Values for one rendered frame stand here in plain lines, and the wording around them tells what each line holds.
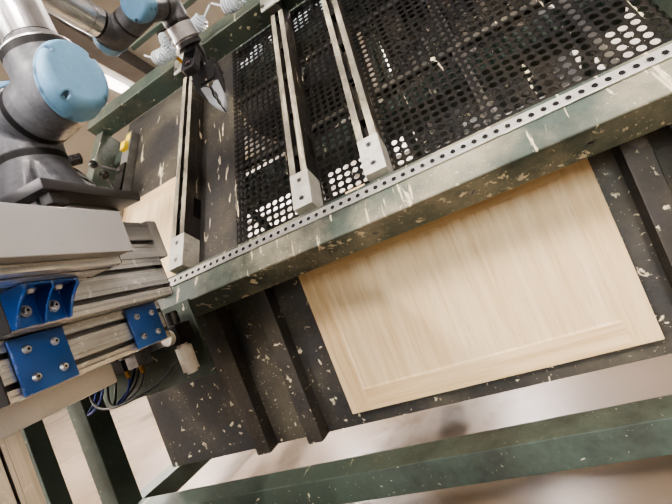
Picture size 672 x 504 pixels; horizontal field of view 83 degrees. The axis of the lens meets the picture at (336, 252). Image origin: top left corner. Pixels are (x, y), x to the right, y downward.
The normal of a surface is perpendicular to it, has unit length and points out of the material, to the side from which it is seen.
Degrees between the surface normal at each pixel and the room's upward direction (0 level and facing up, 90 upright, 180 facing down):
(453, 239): 90
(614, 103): 60
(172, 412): 90
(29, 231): 90
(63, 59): 97
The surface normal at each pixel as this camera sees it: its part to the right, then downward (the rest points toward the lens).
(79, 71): 0.89, -0.23
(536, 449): -0.33, 0.10
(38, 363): 0.91, -0.37
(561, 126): -0.48, -0.38
